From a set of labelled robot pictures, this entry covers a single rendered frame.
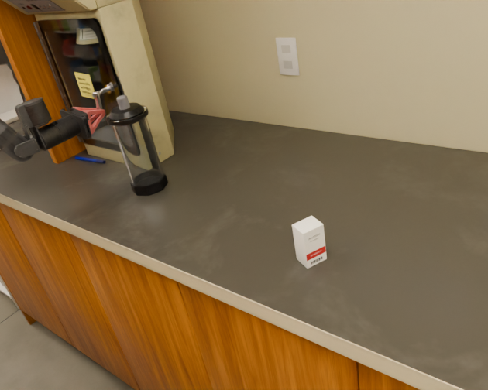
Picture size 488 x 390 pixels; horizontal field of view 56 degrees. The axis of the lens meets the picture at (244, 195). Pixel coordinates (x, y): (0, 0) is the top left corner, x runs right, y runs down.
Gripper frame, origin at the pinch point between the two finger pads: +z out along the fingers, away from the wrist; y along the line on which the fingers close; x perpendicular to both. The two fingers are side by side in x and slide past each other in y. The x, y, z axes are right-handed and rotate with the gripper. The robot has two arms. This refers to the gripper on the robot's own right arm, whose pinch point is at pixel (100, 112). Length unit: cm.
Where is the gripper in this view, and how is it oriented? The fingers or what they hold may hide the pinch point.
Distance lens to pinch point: 138.0
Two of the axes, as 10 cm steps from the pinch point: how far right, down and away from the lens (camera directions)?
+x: 0.5, 8.1, 5.8
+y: -8.0, -3.2, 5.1
